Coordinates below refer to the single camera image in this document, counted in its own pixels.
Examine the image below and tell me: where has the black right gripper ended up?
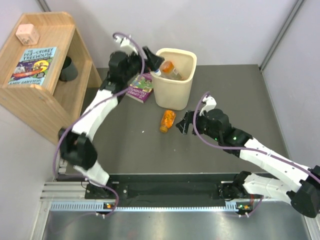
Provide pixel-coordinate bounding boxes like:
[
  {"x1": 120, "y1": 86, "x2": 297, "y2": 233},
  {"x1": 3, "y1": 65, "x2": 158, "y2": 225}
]
[{"x1": 176, "y1": 110, "x2": 222, "y2": 142}]

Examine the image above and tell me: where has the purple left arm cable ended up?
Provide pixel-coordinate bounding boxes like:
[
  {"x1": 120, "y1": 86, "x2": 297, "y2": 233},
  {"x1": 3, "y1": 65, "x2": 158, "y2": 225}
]
[{"x1": 52, "y1": 31, "x2": 146, "y2": 213}]

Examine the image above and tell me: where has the dark grey cup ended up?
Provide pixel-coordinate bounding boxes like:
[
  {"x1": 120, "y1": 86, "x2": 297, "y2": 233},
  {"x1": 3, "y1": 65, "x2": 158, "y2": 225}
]
[{"x1": 58, "y1": 56, "x2": 78, "y2": 82}]

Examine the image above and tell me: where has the small orange bottle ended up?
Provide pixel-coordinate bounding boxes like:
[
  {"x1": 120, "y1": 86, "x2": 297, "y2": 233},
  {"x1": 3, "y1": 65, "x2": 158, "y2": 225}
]
[{"x1": 159, "y1": 109, "x2": 176, "y2": 133}]

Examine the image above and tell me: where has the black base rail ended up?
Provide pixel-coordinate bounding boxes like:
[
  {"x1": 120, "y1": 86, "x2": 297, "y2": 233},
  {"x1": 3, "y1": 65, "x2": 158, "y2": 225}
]
[{"x1": 84, "y1": 173, "x2": 252, "y2": 208}]

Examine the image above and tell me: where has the purple Treehouse book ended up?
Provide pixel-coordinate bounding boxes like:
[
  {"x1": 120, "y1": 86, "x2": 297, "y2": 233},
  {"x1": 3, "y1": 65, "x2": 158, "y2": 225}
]
[{"x1": 125, "y1": 73, "x2": 153, "y2": 103}]

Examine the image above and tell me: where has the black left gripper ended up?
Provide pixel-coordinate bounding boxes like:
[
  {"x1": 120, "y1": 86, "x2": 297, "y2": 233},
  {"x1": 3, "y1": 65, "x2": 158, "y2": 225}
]
[{"x1": 122, "y1": 47, "x2": 165, "y2": 83}]

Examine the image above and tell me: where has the aluminium corner post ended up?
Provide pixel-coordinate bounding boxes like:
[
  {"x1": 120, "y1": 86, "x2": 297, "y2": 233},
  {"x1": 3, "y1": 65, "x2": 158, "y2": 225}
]
[{"x1": 259, "y1": 0, "x2": 306, "y2": 73}]

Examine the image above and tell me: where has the pink cube block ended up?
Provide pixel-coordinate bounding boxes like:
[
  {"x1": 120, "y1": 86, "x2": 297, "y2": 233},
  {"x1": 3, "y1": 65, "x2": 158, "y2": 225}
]
[{"x1": 15, "y1": 23, "x2": 40, "y2": 46}]

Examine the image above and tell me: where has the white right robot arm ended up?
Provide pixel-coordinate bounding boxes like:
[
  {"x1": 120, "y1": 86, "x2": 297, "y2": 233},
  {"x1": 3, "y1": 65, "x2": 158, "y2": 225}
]
[{"x1": 175, "y1": 109, "x2": 320, "y2": 218}]

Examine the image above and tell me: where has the blue Treehouse book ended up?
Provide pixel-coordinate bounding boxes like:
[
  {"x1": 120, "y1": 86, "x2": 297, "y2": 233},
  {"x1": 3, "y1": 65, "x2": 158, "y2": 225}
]
[{"x1": 7, "y1": 46, "x2": 60, "y2": 86}]

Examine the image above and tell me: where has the cream plastic bin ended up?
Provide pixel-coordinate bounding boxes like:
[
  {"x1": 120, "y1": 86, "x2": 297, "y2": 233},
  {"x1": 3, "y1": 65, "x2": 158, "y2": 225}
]
[{"x1": 150, "y1": 48, "x2": 197, "y2": 111}]

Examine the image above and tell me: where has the white slotted cable duct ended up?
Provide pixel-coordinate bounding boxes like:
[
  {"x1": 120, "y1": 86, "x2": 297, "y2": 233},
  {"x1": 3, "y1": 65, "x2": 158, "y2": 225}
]
[{"x1": 49, "y1": 201, "x2": 241, "y2": 213}]

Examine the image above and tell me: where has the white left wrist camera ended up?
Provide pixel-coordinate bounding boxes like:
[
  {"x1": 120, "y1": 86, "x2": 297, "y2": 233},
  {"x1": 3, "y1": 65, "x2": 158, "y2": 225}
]
[{"x1": 112, "y1": 34, "x2": 138, "y2": 55}]

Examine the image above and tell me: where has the wooden shelf unit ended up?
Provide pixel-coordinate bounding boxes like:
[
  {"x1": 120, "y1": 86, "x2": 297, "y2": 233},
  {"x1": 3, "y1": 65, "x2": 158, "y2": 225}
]
[{"x1": 0, "y1": 12, "x2": 102, "y2": 144}]

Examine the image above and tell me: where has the orange bottle white cap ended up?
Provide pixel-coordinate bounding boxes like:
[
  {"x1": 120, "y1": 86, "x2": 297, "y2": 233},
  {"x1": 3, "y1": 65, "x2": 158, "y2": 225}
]
[{"x1": 160, "y1": 60, "x2": 186, "y2": 81}]

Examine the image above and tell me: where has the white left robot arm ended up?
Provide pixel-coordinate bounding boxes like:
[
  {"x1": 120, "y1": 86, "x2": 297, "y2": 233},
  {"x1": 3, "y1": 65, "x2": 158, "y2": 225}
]
[{"x1": 58, "y1": 46, "x2": 165, "y2": 199}]

